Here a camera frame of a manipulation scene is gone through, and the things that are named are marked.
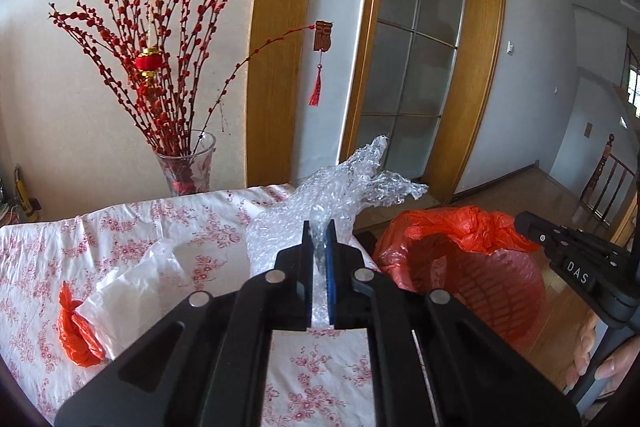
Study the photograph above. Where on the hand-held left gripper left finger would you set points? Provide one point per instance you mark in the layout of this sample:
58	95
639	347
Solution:
308	267

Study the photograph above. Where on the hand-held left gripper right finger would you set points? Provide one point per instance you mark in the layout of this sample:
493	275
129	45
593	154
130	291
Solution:
330	272

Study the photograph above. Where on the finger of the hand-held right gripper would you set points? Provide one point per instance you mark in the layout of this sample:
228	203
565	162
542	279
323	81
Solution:
545	234

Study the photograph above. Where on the clear bubble wrap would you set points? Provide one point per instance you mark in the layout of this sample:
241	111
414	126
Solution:
325	192

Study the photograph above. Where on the red lined waste basket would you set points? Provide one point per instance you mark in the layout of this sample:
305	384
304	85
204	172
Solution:
480	302

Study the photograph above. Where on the person's right hand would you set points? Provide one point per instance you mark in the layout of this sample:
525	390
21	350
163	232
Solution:
582	352

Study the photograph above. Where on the wooden stair banister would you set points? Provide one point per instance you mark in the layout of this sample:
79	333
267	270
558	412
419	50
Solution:
607	177

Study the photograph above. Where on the glass vase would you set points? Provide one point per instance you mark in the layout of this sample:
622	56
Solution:
200	167

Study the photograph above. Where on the floral tablecloth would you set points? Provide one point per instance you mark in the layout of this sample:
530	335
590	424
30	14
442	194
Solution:
150	219

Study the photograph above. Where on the window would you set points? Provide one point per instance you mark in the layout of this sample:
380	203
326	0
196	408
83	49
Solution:
634	82

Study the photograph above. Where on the white plastic bag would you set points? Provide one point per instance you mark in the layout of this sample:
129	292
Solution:
130	292

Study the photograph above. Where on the frosted glass door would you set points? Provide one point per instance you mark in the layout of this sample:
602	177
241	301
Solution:
415	57

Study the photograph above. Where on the red berry branches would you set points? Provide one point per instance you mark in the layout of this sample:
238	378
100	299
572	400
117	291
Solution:
160	99

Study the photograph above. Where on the red tassel ornament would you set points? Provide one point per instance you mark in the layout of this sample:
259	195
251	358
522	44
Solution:
323	37

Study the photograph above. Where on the small orange plastic bag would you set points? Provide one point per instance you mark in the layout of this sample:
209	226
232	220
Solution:
75	337

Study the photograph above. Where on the red lantern ornament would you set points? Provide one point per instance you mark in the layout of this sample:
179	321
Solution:
148	63

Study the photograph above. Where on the brown wall plate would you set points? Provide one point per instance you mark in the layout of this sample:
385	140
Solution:
589	130

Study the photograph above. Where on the wooden door frame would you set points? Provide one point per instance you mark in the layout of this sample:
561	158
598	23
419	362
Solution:
482	57

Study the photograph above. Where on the wooden wall trim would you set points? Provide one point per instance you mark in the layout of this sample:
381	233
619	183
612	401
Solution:
280	57

